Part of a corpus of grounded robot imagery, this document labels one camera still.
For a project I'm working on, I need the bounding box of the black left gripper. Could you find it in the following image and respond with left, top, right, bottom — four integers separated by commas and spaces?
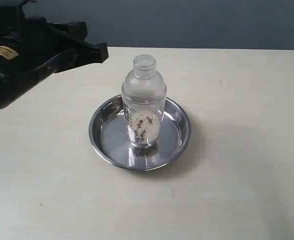
0, 0, 109, 84

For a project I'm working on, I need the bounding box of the clear plastic shaker bottle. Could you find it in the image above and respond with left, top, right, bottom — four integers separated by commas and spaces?
121, 54, 167, 149

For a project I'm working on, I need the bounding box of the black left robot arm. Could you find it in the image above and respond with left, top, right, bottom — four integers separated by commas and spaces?
0, 0, 109, 110

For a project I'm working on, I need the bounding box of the round steel tray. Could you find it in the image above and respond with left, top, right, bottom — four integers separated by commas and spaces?
88, 94, 192, 171

